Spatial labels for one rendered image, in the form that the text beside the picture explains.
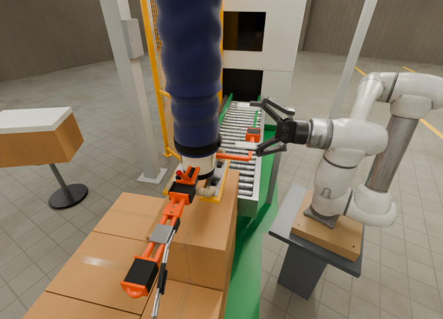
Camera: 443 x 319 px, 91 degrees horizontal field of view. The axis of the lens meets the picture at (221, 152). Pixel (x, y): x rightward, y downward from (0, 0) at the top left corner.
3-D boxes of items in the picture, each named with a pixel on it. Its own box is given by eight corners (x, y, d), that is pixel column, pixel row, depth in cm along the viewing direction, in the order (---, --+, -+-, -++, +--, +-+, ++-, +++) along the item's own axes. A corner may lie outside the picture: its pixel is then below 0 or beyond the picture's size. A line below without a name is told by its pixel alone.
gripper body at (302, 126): (312, 125, 60) (277, 122, 61) (305, 151, 65) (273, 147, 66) (308, 114, 66) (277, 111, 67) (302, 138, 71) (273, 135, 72)
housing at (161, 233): (157, 231, 80) (155, 223, 77) (175, 233, 79) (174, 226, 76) (149, 248, 74) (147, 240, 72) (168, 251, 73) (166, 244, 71)
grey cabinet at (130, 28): (139, 55, 212) (132, 18, 195) (144, 55, 211) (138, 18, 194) (128, 58, 196) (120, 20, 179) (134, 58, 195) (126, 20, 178)
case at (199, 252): (188, 202, 178) (184, 163, 155) (236, 209, 172) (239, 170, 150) (157, 277, 129) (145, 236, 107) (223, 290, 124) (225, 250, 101)
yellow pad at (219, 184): (214, 159, 133) (214, 153, 130) (230, 161, 132) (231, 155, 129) (199, 200, 106) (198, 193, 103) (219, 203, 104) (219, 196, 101)
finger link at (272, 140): (284, 128, 68) (287, 131, 68) (255, 145, 73) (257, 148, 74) (285, 134, 65) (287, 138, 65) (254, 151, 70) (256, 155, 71)
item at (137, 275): (138, 263, 70) (134, 254, 67) (159, 267, 69) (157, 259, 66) (124, 291, 63) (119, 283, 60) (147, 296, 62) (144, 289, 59)
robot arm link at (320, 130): (325, 155, 63) (304, 153, 64) (320, 140, 71) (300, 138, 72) (335, 128, 58) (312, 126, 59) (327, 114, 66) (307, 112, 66)
